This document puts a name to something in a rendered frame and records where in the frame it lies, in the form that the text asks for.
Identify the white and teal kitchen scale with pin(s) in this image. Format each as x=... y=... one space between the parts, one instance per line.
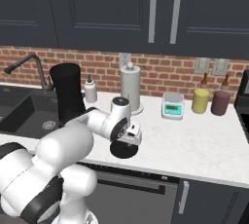
x=173 y=106

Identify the paper towel roll on holder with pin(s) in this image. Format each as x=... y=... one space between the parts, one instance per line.
x=130 y=85

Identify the dark lower cupboard door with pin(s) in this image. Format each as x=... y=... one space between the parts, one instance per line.
x=214 y=205

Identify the grey dishwasher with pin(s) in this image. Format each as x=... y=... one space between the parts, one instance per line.
x=136 y=206

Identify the dark cupboard door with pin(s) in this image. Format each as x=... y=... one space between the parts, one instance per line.
x=107 y=7
x=217 y=13
x=22 y=7
x=214 y=205

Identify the maroon jar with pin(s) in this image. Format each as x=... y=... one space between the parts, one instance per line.
x=220 y=103

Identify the black blender jar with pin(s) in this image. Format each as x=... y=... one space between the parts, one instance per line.
x=67 y=91

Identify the brown-capped bottle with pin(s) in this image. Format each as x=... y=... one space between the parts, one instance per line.
x=225 y=83
x=204 y=81

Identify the black kitchen sink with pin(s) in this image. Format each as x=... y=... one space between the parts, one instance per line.
x=22 y=111

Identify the yellow jar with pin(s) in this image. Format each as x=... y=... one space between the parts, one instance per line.
x=200 y=101

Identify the black sink tap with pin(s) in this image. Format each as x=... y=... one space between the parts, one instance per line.
x=38 y=64

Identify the black round blender lid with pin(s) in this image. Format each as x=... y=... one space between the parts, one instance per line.
x=123 y=152

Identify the grey wall socket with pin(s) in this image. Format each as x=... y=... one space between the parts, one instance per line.
x=220 y=67
x=124 y=59
x=202 y=65

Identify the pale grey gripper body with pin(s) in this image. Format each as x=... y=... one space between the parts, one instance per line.
x=133 y=139

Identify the white soap dispenser bottle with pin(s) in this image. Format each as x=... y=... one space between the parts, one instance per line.
x=90 y=92

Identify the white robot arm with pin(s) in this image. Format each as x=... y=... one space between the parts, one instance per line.
x=68 y=143

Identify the dark upper cupboard door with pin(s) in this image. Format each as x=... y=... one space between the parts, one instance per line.
x=217 y=13
x=107 y=7
x=22 y=7

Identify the black stove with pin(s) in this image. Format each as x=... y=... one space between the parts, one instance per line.
x=243 y=104

